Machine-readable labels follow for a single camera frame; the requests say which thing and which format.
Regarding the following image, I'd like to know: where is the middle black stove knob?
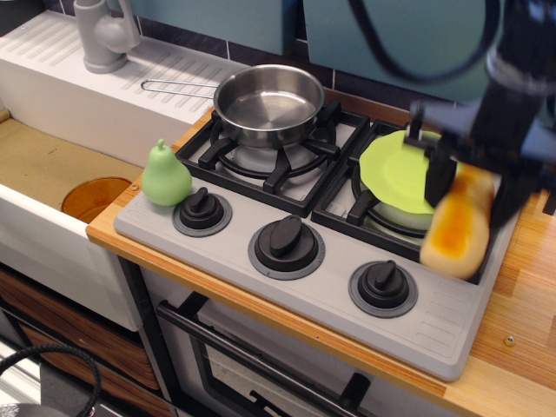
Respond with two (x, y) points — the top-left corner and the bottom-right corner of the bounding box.
(248, 215), (326, 281)

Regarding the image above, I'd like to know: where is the toy bread loaf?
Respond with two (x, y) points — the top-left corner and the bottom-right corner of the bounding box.
(420, 164), (495, 280)

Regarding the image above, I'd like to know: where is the black burner grate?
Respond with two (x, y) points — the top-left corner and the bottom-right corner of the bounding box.
(176, 102), (371, 217)
(310, 119), (500, 286)

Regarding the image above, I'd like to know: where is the left black stove knob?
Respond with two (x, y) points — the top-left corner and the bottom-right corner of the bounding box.
(172, 187), (233, 238)

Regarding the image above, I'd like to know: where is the grey toy stove top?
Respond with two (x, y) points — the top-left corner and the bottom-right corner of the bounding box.
(113, 108), (522, 383)

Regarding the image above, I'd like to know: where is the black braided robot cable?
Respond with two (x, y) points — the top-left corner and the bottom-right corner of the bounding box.
(347, 0), (505, 83)

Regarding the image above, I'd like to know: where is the stainless steel pan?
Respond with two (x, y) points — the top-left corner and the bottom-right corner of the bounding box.
(141, 64), (325, 149)

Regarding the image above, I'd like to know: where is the right black burner grate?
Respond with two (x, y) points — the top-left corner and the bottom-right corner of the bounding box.
(310, 119), (500, 286)

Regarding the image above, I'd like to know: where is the left black burner grate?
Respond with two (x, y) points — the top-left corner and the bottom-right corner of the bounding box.
(176, 102), (371, 217)

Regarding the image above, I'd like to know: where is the black cable bottom left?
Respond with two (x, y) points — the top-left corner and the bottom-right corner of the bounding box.
(0, 342), (103, 417)

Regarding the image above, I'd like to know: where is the green toy pear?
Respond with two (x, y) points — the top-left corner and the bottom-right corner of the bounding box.
(142, 139), (192, 207)

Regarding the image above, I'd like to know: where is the oven door with handle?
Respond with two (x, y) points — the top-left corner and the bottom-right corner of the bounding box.
(156, 292), (450, 416)

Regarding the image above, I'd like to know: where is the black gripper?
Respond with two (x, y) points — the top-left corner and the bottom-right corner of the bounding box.
(405, 100), (555, 230)

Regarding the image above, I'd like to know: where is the grey toy faucet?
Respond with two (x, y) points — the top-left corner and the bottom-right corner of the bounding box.
(74, 0), (141, 74)

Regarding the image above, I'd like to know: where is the orange sink drain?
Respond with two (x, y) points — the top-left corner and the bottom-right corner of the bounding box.
(62, 176), (131, 223)

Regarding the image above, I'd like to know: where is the wooden drawer cabinet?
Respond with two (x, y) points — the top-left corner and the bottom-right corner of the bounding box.
(1, 265), (172, 416)

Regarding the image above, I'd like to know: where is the white toy sink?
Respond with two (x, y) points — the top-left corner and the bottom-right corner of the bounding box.
(1, 11), (239, 332)

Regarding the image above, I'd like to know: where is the black stove knob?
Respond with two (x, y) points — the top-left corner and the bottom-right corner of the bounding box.
(348, 260), (418, 319)
(172, 187), (233, 238)
(248, 215), (326, 281)

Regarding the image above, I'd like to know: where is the lime green plate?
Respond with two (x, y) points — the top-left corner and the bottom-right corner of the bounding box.
(359, 130), (434, 215)

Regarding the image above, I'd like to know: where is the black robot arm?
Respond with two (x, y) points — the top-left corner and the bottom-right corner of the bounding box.
(405, 1), (555, 228)

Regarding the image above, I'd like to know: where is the right black stove knob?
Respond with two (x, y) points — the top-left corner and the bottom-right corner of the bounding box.
(348, 260), (418, 319)

